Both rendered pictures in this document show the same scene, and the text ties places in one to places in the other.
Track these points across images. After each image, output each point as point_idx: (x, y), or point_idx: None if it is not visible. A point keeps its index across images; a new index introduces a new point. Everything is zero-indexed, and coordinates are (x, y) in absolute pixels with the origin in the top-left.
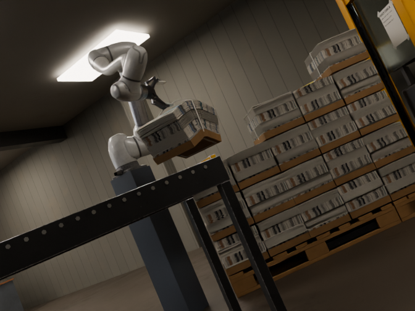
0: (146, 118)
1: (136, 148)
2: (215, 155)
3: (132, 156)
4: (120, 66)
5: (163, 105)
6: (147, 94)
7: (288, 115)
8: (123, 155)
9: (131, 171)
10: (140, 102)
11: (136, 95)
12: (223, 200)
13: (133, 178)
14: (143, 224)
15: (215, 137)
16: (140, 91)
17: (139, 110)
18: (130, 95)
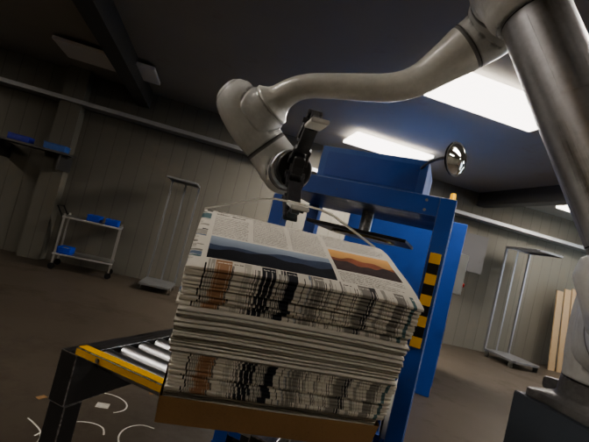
0: (585, 224)
1: (581, 337)
2: (76, 349)
3: (576, 360)
4: (330, 98)
5: (284, 208)
6: (272, 179)
7: None
8: (565, 338)
9: (515, 394)
10: (550, 150)
11: (267, 184)
12: (73, 431)
13: (507, 420)
14: None
15: (165, 379)
16: (267, 174)
17: (559, 184)
18: (266, 186)
